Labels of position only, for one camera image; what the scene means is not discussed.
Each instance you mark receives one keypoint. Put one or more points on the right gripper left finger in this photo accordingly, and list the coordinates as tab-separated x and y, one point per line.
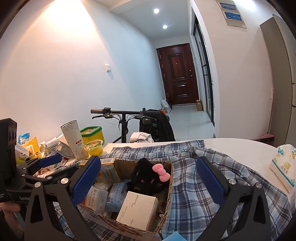
41	221

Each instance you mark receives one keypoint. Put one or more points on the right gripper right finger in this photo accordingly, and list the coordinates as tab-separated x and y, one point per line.
243	212

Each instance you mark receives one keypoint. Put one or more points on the person's left hand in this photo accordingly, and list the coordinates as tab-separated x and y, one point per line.
9	208

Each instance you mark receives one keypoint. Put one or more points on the yellow snack bag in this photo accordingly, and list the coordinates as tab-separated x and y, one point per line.
33	147

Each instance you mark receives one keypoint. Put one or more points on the colourful blue snack packet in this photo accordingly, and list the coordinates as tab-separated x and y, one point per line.
23	138

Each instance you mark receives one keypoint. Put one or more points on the grey mesh strainer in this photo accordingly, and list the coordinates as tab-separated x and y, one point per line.
64	150

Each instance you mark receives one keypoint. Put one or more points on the cardboard box with pretzel print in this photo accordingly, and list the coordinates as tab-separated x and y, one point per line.
107	219

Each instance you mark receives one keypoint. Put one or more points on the light blue tissue packet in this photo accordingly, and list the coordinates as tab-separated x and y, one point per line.
116	197

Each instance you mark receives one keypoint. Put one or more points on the blue plaid cloth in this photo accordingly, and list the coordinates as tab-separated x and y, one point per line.
197	195

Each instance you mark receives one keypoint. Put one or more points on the yellow jelly cup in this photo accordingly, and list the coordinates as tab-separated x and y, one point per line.
94	148

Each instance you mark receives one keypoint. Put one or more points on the white marble tumbler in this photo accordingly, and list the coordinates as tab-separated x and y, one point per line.
74	139

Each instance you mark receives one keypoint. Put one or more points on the yellow tub green lid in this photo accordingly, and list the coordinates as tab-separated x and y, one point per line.
92	133

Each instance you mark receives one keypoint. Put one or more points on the tissue pack with print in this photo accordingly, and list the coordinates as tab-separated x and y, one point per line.
283	165

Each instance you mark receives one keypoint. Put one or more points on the white carton box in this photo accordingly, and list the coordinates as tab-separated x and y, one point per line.
138	211

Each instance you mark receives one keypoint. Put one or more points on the black plush with pink bow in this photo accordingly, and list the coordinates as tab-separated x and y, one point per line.
144	180

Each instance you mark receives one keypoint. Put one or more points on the black electric scooter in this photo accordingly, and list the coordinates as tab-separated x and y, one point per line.
150	121

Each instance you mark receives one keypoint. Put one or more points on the small cardboard box on floor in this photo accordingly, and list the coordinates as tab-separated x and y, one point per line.
199	105

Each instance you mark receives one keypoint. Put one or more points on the black framed glass door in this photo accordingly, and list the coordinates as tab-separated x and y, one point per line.
205	67

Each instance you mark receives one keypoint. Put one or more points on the dark red entrance door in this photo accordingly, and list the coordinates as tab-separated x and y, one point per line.
178	74

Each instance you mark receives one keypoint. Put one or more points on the wall light switch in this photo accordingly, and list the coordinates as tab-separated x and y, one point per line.
108	68

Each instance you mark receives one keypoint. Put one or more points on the wall electrical panel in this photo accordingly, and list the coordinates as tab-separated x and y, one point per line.
231	14

